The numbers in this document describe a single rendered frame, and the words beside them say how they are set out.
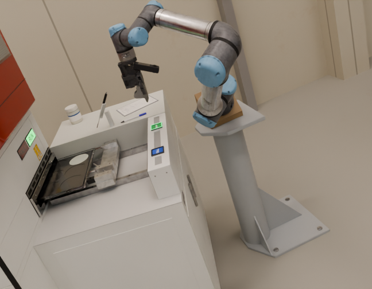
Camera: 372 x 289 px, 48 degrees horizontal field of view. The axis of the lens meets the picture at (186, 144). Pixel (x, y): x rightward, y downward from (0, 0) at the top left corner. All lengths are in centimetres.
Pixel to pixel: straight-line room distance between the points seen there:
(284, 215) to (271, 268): 37
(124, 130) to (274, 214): 104
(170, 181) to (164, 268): 39
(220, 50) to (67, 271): 109
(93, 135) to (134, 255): 70
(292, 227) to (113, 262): 121
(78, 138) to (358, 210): 166
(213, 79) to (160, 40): 228
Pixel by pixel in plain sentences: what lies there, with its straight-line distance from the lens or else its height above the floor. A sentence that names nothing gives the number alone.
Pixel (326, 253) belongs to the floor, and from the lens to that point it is 248.
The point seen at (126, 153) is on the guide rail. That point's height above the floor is 84.
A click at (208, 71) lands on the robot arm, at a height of 126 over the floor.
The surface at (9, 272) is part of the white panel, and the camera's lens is 166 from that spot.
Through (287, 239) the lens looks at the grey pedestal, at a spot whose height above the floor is 1.
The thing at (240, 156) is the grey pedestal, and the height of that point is 62.
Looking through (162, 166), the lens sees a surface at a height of 96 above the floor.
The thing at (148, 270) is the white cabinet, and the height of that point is 54.
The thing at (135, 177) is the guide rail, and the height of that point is 84.
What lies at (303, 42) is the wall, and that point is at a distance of 440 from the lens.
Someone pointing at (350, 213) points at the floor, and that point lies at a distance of 271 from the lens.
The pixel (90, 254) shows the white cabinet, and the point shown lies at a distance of 182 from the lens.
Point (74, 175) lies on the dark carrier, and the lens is 202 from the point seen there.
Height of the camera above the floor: 173
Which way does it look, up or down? 26 degrees down
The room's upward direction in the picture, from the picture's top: 19 degrees counter-clockwise
